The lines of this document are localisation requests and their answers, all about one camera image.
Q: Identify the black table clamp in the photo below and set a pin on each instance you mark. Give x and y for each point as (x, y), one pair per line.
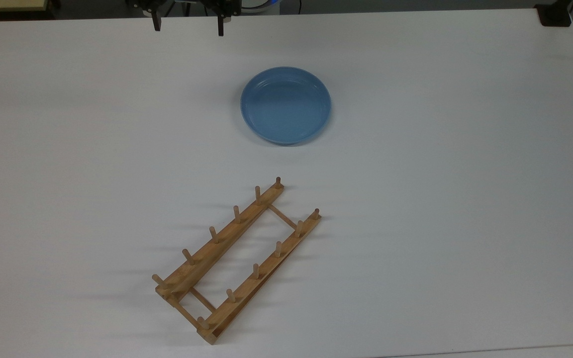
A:
(555, 14)

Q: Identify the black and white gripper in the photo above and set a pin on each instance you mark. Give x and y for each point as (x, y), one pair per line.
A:
(147, 5)

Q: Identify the beige wooden board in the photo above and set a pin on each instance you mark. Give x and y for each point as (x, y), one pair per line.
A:
(3, 5)

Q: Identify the blue round plate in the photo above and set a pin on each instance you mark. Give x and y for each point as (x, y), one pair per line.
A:
(285, 105)

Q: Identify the wooden plate rack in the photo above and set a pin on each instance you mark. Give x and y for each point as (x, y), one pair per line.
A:
(227, 237)

